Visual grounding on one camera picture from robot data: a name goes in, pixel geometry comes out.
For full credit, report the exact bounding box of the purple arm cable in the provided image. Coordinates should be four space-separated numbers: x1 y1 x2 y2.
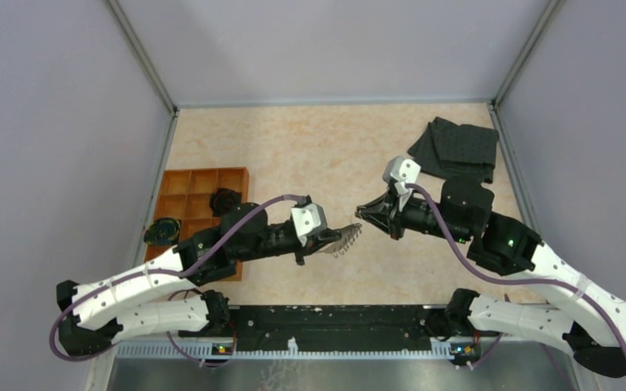
405 183 626 391
48 194 306 368

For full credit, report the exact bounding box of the folded dark grey cloth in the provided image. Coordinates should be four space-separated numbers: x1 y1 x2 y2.
407 116 500 184

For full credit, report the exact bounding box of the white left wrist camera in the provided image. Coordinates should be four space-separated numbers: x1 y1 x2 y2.
290 196 328 246

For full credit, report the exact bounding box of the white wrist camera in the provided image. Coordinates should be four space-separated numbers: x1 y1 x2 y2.
290 196 328 246
382 156 421 196

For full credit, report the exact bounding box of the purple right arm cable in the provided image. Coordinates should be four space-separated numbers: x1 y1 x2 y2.
405 183 626 391

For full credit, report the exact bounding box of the orange compartment tray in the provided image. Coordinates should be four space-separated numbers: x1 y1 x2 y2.
144 166 250 283

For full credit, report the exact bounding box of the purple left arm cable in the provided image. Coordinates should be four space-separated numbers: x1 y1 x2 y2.
48 194 306 368

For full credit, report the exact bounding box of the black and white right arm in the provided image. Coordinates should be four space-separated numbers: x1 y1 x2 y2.
355 177 626 378

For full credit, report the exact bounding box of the silver keyring chain with keys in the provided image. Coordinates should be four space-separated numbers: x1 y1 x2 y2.
320 213 364 259

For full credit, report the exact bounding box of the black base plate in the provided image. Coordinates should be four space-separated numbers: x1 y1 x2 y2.
179 305 477 352

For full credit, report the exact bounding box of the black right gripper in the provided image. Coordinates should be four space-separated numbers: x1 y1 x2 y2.
355 185 471 245

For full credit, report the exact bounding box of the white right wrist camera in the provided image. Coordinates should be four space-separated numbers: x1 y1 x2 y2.
382 156 421 196

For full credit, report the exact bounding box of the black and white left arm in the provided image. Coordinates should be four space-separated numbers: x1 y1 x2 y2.
49 196 345 362

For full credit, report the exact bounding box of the black rosette object in tray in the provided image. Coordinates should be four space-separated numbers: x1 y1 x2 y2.
209 187 242 217

